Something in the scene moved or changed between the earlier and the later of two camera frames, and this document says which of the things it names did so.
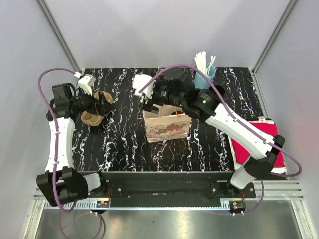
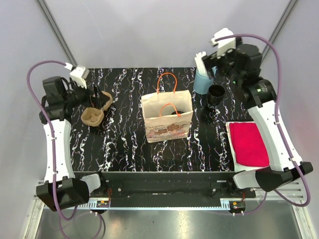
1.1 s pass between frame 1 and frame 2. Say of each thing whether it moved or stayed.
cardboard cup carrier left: stayed
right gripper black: moved
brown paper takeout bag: stayed
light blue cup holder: stayed
